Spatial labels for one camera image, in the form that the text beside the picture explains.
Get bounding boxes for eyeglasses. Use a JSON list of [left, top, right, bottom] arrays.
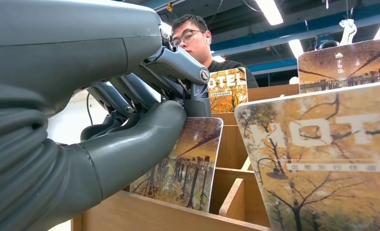
[[170, 29, 204, 48]]

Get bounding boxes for hotel print card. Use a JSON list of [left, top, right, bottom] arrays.
[[208, 67, 249, 114], [297, 38, 380, 94], [130, 117, 224, 213], [234, 81, 380, 231]]

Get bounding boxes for wooden organizer box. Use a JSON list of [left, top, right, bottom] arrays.
[[70, 83, 301, 231]]

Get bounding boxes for person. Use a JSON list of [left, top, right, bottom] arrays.
[[170, 14, 259, 90]]

